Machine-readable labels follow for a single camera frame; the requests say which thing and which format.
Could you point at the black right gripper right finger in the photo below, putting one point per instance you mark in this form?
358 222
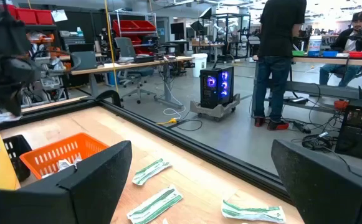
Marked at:
324 193

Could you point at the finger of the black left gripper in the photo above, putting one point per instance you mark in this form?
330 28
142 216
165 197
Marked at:
6 99

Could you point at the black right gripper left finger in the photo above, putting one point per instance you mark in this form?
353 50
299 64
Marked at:
74 202

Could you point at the small white orange-print packet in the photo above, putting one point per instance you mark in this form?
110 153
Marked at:
63 164

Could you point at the white green-striped bandage wrapper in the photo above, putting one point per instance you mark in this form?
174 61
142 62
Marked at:
155 205
151 171
252 213

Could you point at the red storage bin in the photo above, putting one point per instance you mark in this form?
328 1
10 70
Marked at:
44 17
123 26
26 16
144 26

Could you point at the cluttered black shelf unit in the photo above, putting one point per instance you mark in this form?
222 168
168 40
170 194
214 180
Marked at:
48 77

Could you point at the black plastic basket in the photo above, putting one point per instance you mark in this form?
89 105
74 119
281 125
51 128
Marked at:
17 146

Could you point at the orange plastic basket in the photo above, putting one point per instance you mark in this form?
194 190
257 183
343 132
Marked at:
43 158

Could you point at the black computer with lights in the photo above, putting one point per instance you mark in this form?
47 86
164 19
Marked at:
358 143

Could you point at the white paper label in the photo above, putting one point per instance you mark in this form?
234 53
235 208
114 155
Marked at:
59 15

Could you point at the black power strip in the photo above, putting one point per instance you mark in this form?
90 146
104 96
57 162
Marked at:
302 127

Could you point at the grey laptop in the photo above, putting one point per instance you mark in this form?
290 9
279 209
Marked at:
84 60

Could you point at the orange floor device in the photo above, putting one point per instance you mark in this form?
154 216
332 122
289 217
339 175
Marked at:
341 104

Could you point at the wooden top desk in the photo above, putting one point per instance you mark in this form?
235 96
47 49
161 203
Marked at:
121 66

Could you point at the grey office chair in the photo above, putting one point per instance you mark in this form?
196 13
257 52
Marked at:
126 46

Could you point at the wooden work table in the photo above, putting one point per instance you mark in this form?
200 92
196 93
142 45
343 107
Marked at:
324 60

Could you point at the grey computer dolly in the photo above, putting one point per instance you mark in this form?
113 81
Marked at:
218 112

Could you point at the distant blue basket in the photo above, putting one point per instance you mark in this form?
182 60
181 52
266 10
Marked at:
330 53

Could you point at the distant green basket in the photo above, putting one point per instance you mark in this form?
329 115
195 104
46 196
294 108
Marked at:
298 53

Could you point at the distant red basket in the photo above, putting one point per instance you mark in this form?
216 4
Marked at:
357 54

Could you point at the distant wipes canister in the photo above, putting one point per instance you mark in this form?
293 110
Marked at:
314 46

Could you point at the black computer tower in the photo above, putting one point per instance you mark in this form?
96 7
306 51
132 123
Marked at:
215 90

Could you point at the person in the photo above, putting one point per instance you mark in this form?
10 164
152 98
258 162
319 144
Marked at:
345 40
277 31

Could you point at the black monitor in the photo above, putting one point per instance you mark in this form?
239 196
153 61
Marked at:
177 28

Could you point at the white waste bin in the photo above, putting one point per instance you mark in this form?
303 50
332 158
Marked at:
200 65

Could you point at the black softbox lamp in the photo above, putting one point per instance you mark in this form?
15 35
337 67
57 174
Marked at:
206 13

